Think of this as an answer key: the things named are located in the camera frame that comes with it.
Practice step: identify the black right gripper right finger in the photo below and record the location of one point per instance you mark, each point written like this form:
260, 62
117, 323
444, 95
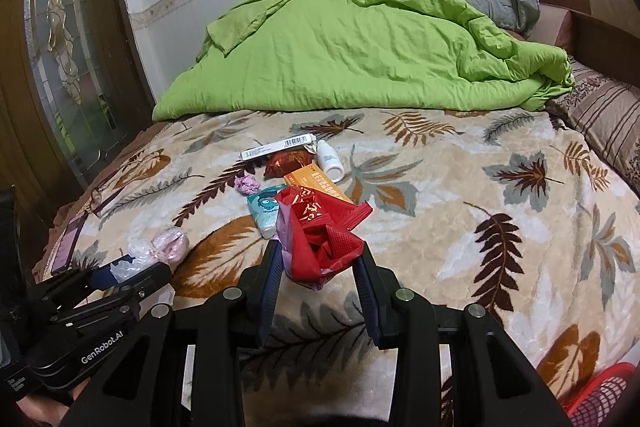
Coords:
375, 287

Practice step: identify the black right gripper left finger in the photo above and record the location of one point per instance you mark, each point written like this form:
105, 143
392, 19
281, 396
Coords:
269, 278

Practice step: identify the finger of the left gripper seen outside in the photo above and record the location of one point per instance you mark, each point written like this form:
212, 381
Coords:
121, 283

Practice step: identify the red wrapper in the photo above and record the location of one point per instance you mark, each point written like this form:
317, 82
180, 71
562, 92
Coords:
315, 232

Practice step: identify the pink white plastic bag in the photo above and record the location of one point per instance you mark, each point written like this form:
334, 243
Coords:
168, 247

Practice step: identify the teal white packet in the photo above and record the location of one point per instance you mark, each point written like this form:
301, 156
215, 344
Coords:
264, 209

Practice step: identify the left hand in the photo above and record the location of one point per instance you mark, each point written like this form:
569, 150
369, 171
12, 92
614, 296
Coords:
43, 410

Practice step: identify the smartphone with purple screen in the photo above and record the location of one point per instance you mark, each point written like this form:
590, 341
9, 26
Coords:
64, 250

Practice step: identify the purple crumpled paper ball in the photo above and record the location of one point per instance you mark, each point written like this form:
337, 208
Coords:
246, 185

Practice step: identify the orange box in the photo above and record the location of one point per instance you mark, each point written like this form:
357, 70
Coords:
311, 176

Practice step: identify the shiny red-brown foil wrapper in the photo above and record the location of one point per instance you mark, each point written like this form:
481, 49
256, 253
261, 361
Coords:
282, 163

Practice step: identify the small white bottle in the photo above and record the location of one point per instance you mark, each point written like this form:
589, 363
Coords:
329, 162

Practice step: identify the long white barcode box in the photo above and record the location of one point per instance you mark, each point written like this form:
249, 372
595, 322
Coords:
306, 139

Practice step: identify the leaf-patterned beige blanket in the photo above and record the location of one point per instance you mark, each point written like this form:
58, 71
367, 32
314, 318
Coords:
511, 210

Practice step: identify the wooden glass-panel door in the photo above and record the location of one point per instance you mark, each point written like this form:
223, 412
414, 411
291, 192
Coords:
73, 94

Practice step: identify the red plastic basket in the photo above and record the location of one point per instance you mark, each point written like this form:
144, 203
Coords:
600, 396

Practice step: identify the green quilt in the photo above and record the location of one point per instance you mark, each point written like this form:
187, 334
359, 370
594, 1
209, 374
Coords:
295, 55

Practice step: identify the striped brown pillow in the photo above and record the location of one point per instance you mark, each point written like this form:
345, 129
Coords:
606, 112

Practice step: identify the brown wooden headboard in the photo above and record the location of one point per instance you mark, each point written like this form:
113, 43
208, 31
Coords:
601, 34

